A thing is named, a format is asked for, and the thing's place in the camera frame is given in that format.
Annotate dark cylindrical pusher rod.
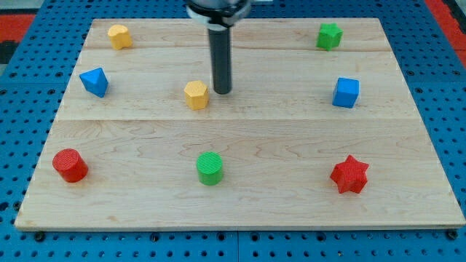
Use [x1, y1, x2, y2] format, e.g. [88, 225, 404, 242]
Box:
[208, 28, 232, 95]

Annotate green star block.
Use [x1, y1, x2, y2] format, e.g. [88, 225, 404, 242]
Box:
[316, 23, 344, 51]

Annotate red star block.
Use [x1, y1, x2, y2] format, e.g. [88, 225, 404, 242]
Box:
[330, 155, 369, 194]

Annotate yellow hexagon block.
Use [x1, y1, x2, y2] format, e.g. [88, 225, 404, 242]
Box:
[184, 80, 209, 111]

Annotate yellow heart block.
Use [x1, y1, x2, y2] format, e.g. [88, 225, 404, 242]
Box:
[107, 24, 133, 50]

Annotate green cylinder block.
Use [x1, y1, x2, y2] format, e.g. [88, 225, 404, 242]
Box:
[196, 151, 224, 186]

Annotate blue triangular prism block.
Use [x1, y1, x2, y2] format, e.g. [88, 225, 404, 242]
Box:
[79, 68, 108, 98]

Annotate wooden board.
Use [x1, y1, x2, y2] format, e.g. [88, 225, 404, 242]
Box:
[15, 18, 465, 232]

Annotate blue cube block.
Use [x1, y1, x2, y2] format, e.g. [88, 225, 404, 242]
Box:
[332, 77, 360, 108]

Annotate red cylinder block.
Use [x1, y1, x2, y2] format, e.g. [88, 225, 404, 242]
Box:
[52, 148, 88, 183]

